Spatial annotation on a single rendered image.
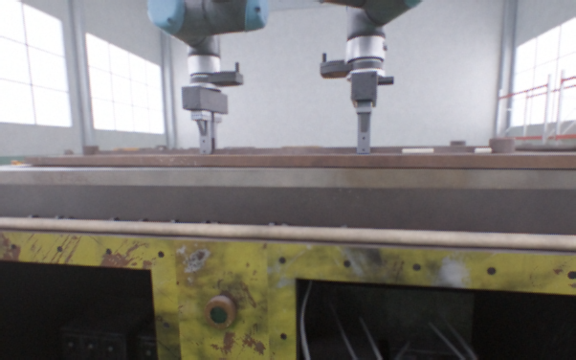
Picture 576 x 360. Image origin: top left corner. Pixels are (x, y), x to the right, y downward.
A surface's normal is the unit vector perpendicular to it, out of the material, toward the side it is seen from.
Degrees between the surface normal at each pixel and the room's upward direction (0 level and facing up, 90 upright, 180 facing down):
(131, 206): 90
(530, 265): 90
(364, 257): 90
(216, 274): 90
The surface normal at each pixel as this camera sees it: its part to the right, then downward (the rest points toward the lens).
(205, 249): -0.16, 0.12
